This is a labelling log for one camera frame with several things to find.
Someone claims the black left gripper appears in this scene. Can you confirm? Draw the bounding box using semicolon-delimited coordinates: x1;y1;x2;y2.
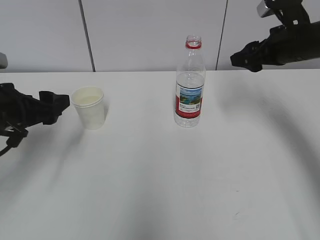
0;83;70;137

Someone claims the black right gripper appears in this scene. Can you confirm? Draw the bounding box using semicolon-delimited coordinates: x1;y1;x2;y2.
230;25;295;73

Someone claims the white paper cup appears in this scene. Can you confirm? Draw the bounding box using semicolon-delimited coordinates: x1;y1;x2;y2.
70;86;105;130

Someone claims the clear plastic water bottle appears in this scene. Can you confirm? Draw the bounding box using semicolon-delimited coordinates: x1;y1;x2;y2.
174;35;206;128

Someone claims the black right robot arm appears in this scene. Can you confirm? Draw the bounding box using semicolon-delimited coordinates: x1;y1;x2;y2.
230;21;320;73

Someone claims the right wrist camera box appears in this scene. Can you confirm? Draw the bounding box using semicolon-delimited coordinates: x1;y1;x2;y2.
256;0;311;26

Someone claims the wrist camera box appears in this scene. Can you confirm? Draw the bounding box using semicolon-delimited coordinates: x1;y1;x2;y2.
0;52;8;70
256;0;311;26

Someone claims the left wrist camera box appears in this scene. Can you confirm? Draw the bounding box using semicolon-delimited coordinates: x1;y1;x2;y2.
0;52;8;70

